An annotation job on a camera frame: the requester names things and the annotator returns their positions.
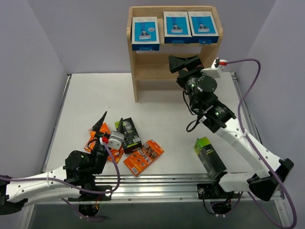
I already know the black green Gillette box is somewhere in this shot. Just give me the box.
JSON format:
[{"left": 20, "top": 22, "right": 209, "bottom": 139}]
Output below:
[
  {"left": 122, "top": 117, "right": 142, "bottom": 154},
  {"left": 193, "top": 137, "right": 227, "bottom": 178}
]

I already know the blue Harry's razor box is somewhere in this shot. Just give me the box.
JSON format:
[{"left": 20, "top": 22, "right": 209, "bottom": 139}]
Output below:
[
  {"left": 163, "top": 11, "right": 192, "bottom": 44},
  {"left": 188, "top": 11, "right": 219, "bottom": 44}
]

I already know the white Harry's razor blister pack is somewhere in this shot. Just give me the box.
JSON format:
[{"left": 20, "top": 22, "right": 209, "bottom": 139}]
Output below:
[{"left": 131, "top": 17, "right": 160, "bottom": 51}]

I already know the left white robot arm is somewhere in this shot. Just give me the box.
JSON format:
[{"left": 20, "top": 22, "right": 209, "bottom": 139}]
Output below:
[{"left": 0, "top": 115, "right": 124, "bottom": 215}]

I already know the wooden three-tier shelf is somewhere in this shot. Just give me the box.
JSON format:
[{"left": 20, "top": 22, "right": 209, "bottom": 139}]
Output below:
[{"left": 127, "top": 6, "right": 223, "bottom": 102}]

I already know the orange razor pack top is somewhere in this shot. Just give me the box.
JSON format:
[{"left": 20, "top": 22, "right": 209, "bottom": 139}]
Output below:
[{"left": 84, "top": 123, "right": 123, "bottom": 164}]

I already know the orange razor pack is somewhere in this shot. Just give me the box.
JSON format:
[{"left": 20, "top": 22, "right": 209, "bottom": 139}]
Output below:
[
  {"left": 123, "top": 139, "right": 164, "bottom": 177},
  {"left": 84, "top": 123, "right": 123, "bottom": 164}
]

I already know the orange razor pack front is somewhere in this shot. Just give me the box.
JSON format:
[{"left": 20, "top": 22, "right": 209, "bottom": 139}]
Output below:
[{"left": 123, "top": 139, "right": 164, "bottom": 177}]

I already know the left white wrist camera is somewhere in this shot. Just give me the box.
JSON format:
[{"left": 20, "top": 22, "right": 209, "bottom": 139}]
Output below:
[{"left": 102, "top": 131, "right": 124, "bottom": 150}]

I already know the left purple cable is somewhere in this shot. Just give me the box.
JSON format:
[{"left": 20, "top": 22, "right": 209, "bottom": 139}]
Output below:
[{"left": 0, "top": 140, "right": 121, "bottom": 222}]

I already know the purple cable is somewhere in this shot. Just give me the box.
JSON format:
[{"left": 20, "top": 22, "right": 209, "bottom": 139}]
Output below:
[
  {"left": 221, "top": 58, "right": 297, "bottom": 229},
  {"left": 0, "top": 140, "right": 121, "bottom": 222}
]

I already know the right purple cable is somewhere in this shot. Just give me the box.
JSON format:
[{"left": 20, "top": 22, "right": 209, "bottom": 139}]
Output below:
[{"left": 221, "top": 58, "right": 297, "bottom": 229}]

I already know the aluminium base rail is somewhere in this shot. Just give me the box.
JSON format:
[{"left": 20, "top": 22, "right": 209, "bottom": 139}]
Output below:
[{"left": 57, "top": 173, "right": 284, "bottom": 203}]

